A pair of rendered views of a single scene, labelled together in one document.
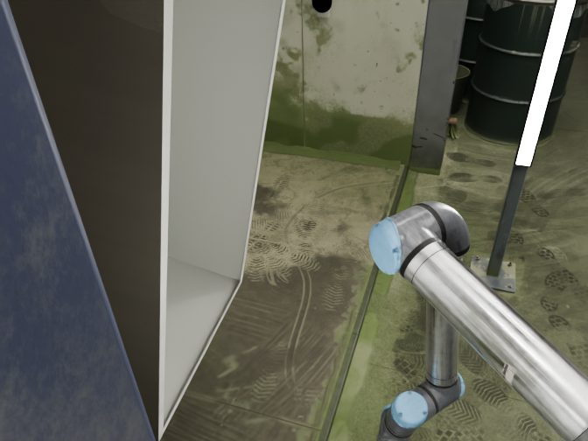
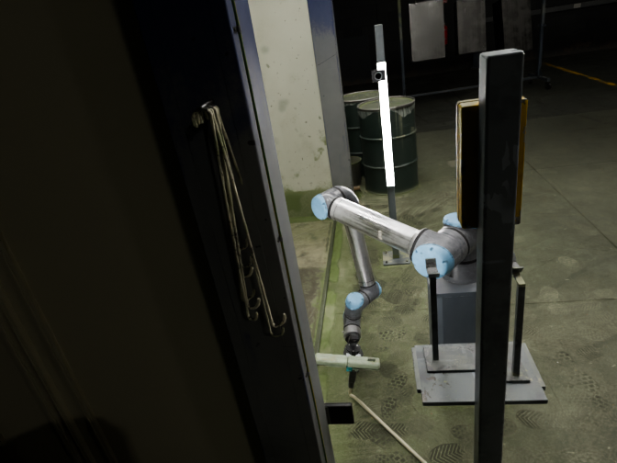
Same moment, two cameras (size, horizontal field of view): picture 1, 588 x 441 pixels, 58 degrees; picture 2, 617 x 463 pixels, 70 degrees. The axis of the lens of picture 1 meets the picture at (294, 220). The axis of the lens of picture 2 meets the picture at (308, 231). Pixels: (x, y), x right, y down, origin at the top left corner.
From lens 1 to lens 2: 102 cm
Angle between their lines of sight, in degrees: 14
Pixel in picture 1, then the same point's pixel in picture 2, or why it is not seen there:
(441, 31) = (334, 131)
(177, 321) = not seen: hidden behind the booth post
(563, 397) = (399, 233)
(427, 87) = (334, 165)
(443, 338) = (360, 256)
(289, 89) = not seen: hidden behind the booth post
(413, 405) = (355, 297)
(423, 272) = (337, 209)
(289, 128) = not seen: hidden behind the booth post
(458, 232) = (351, 196)
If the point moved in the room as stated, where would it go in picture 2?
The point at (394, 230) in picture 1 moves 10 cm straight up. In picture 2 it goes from (320, 197) to (318, 176)
